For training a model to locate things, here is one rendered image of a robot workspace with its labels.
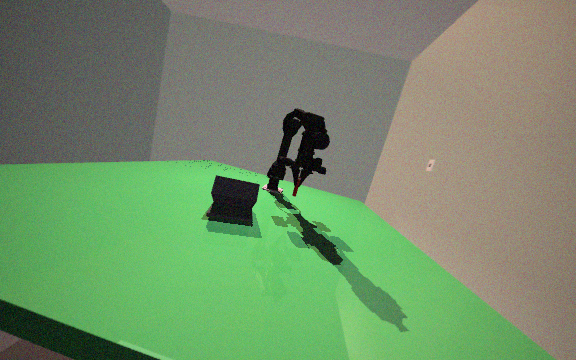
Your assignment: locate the dark red peg with grey band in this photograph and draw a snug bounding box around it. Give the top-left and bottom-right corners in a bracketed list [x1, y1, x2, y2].
[292, 177, 301, 197]

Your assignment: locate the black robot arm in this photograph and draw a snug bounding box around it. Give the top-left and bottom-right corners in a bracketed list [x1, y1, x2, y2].
[267, 108, 330, 191]

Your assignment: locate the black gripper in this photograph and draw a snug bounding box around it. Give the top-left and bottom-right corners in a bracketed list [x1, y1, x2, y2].
[277, 146, 326, 187]

